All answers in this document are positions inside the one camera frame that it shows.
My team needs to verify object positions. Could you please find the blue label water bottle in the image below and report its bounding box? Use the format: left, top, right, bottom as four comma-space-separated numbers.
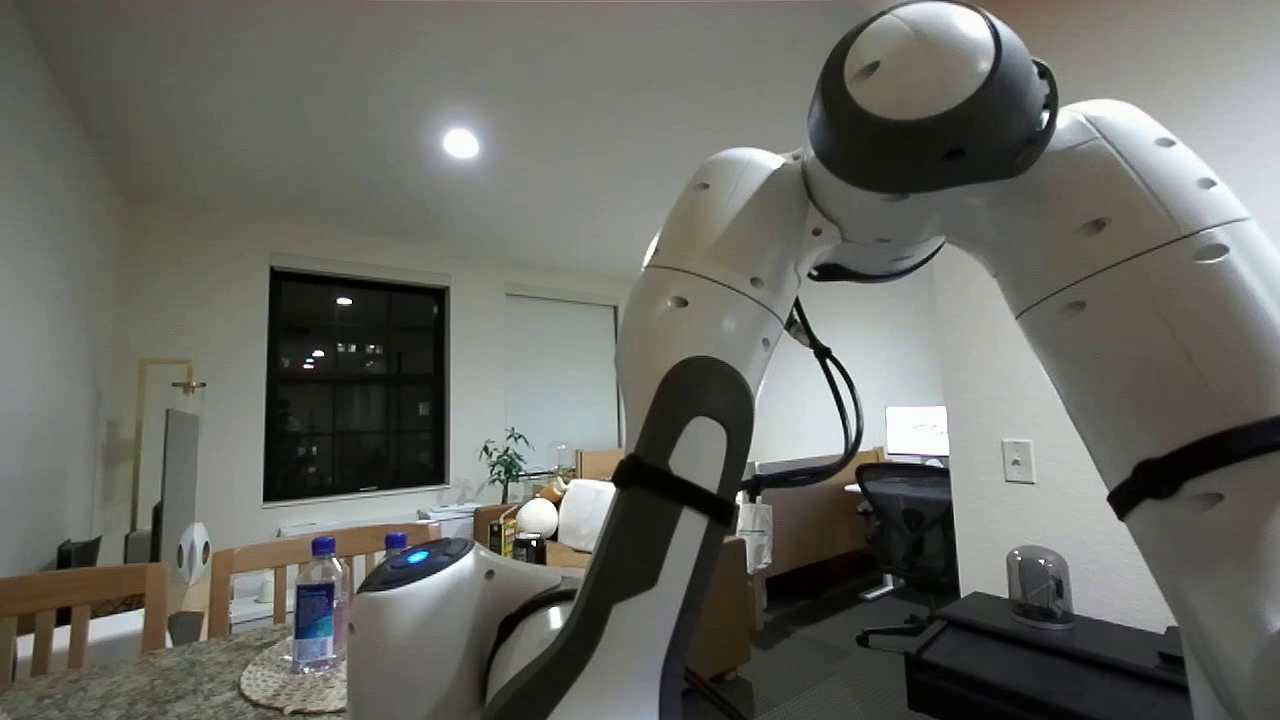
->
286, 532, 351, 676

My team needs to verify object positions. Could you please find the white roller blind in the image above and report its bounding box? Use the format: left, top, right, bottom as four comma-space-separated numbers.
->
500, 292, 627, 470

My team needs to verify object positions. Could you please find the green potted plant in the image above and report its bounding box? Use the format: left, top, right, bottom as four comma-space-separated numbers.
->
476, 425, 536, 513

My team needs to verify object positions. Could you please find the white paper bag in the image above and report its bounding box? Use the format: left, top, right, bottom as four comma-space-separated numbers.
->
733, 493, 776, 574

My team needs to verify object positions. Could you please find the wooden desk partition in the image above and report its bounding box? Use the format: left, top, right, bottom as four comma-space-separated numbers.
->
753, 447, 889, 580

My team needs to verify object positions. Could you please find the white low cabinet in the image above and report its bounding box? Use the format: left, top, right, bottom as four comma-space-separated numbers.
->
412, 500, 478, 544

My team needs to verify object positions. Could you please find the round ceiling light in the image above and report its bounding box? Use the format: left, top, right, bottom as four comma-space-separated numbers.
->
434, 125, 482, 164

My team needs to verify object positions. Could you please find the bright computer monitor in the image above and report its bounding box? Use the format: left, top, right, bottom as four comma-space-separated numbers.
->
885, 401, 951, 462

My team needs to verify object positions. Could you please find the dark night window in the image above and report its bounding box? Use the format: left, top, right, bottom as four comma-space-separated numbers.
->
258, 264, 453, 504

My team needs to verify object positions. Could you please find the black office chair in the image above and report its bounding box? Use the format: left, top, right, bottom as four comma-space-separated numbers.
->
852, 457, 960, 653

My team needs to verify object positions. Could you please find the wooden dining chair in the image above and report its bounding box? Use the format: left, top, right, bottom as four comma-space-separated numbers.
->
0, 560, 173, 682
203, 519, 444, 643

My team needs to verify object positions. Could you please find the grey glass cylinder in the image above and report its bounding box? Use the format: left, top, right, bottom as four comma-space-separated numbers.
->
1002, 539, 1075, 623

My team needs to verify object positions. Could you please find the tall grey panel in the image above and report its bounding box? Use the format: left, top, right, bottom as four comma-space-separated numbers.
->
155, 402, 203, 563

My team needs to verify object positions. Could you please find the round woven placemat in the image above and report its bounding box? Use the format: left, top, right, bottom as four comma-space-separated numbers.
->
235, 634, 351, 717

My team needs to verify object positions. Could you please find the small white appliance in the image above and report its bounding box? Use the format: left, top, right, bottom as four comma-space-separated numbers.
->
173, 519, 215, 583

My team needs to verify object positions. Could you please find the black equipment case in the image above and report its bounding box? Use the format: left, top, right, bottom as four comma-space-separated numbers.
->
900, 586, 1191, 720

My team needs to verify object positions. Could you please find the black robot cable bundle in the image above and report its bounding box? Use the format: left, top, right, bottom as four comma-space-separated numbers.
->
734, 296, 866, 504

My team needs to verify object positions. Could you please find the white wall switch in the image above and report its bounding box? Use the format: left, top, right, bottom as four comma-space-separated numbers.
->
1000, 430, 1038, 489

